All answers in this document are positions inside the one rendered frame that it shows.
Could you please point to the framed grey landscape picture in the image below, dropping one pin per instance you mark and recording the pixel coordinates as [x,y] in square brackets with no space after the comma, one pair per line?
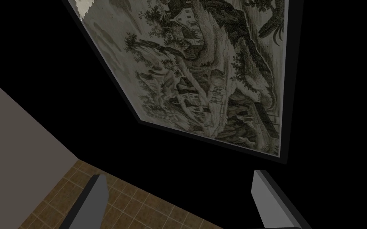
[202,70]

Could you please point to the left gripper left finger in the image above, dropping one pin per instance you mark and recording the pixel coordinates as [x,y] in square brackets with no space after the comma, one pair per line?
[89,206]

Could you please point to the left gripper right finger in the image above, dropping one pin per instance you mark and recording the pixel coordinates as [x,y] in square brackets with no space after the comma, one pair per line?
[272,203]

